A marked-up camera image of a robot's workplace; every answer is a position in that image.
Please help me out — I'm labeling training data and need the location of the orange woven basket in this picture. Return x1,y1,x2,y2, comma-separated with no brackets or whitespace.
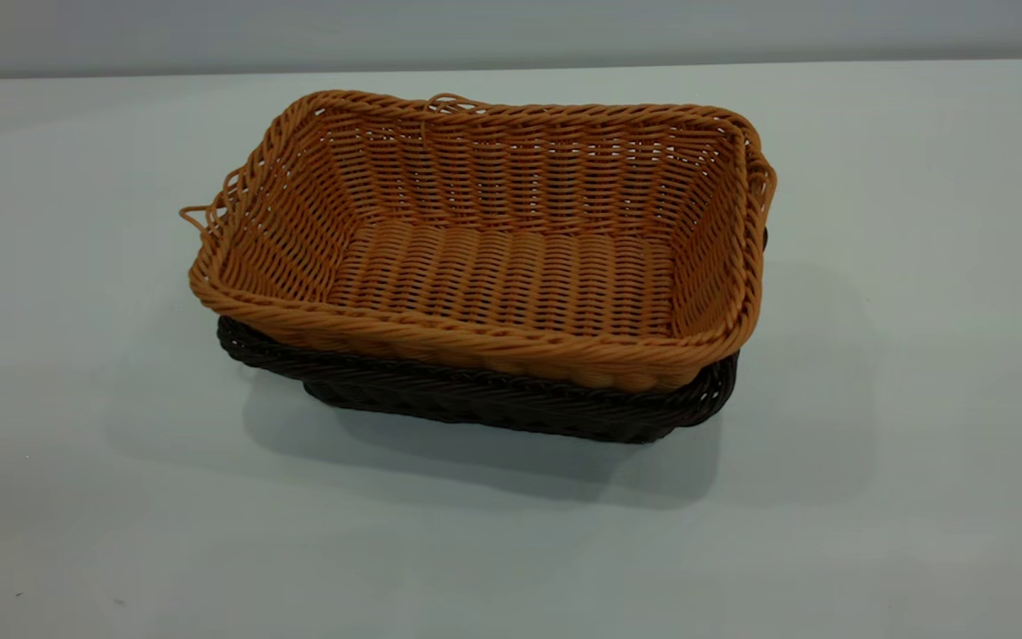
179,89,778,394

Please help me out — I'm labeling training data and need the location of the black woven basket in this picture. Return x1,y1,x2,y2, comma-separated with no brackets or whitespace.
216,226,769,445

